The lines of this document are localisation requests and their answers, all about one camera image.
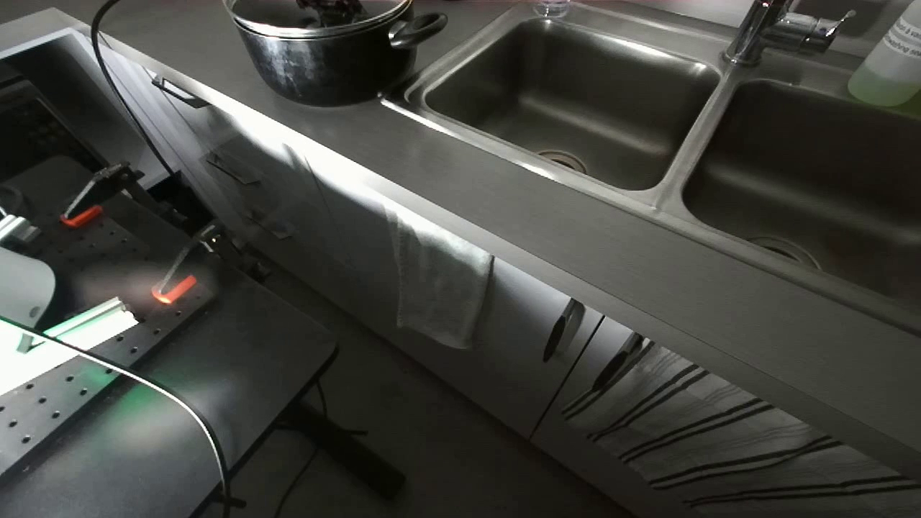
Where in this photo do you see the glass lid with black knob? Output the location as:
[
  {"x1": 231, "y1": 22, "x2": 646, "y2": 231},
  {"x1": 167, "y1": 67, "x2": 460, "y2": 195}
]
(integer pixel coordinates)
[{"x1": 227, "y1": 0, "x2": 417, "y2": 38}]

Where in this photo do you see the black cooking pot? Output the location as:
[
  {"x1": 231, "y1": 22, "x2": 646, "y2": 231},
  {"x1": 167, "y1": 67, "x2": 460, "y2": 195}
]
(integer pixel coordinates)
[{"x1": 223, "y1": 0, "x2": 453, "y2": 106}]

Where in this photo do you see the steel double sink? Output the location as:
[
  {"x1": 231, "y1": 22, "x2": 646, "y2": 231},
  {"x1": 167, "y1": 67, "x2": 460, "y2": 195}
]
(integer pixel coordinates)
[{"x1": 400, "y1": 2, "x2": 921, "y2": 333}]

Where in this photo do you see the black clamp with orange grip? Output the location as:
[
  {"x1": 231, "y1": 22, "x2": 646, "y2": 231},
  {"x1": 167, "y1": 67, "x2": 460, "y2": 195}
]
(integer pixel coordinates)
[
  {"x1": 57, "y1": 160, "x2": 146, "y2": 232},
  {"x1": 149, "y1": 221, "x2": 231, "y2": 311}
]

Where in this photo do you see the white hanging towel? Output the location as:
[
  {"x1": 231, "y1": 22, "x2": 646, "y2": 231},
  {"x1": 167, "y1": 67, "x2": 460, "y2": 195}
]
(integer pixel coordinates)
[{"x1": 387, "y1": 203, "x2": 498, "y2": 355}]

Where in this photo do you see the aluminium profile bar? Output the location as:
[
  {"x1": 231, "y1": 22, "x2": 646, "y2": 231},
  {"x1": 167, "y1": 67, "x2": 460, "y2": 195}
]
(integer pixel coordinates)
[{"x1": 13, "y1": 293, "x2": 145, "y2": 355}]

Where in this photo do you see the black perforated table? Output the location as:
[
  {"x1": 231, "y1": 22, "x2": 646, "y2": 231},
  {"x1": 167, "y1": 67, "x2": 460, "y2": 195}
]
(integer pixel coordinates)
[{"x1": 0, "y1": 274, "x2": 339, "y2": 518}]

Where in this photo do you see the white rounded object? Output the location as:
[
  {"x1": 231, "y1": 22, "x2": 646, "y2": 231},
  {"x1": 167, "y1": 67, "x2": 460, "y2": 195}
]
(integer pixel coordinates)
[{"x1": 0, "y1": 244, "x2": 60, "y2": 326}]

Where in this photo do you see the chrome faucet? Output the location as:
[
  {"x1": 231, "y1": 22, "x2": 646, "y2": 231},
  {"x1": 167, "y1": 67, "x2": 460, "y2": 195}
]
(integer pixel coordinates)
[{"x1": 724, "y1": 0, "x2": 859, "y2": 73}]

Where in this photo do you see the clear bottle with green liquid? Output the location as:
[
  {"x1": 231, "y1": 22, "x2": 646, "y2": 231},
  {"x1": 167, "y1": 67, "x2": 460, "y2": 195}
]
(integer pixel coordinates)
[{"x1": 846, "y1": 0, "x2": 921, "y2": 109}]

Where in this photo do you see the silver drawer handle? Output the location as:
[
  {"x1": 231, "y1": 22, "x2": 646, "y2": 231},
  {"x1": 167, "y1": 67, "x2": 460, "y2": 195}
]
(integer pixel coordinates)
[{"x1": 149, "y1": 73, "x2": 211, "y2": 111}]

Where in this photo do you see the black cable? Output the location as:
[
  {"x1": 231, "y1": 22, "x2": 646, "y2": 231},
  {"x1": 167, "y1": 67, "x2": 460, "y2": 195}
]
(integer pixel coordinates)
[{"x1": 90, "y1": 0, "x2": 187, "y2": 182}]

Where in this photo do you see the black cabinet handle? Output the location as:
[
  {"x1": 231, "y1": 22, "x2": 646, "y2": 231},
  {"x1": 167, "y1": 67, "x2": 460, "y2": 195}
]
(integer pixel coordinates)
[
  {"x1": 542, "y1": 297, "x2": 587, "y2": 365},
  {"x1": 591, "y1": 332, "x2": 647, "y2": 393}
]

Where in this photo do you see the thin grey cable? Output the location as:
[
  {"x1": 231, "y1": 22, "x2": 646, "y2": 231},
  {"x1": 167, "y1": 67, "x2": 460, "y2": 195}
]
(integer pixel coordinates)
[{"x1": 0, "y1": 306, "x2": 239, "y2": 513}]

